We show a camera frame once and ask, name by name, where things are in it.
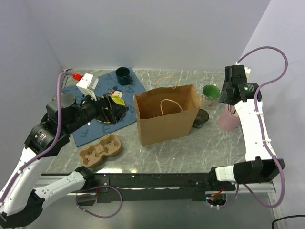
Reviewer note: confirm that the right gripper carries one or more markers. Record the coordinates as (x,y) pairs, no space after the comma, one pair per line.
(222,98)

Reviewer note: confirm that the white mug green inside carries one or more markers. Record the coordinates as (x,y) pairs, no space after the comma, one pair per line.
(209,97)

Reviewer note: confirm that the cartoon character coaster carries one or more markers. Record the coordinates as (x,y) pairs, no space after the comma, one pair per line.
(116,92)

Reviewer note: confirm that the blue letter placemat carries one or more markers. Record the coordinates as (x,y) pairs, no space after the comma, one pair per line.
(95,129)

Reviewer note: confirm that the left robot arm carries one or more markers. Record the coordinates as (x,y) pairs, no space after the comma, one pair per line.
(20,202)

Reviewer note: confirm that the yellow dotted plate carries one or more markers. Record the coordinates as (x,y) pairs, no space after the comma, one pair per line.
(117,100)

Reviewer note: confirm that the brown paper bag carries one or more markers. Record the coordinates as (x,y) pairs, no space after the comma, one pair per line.
(166,113)

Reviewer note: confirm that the dark green mug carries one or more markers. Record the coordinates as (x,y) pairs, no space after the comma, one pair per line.
(123,76)

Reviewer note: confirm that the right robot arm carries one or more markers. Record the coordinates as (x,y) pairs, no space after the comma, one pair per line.
(259,166)

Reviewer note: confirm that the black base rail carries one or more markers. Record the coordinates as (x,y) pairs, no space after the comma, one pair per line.
(155,186)

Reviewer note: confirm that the pink stirrer cup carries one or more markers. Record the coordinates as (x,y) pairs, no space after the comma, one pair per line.
(227,121)

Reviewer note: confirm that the cardboard cup carrier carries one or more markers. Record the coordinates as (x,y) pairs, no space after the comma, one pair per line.
(92,155)

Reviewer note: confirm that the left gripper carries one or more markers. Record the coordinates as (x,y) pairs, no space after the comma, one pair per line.
(101,104)

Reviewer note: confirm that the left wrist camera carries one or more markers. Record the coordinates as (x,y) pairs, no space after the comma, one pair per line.
(86,84)

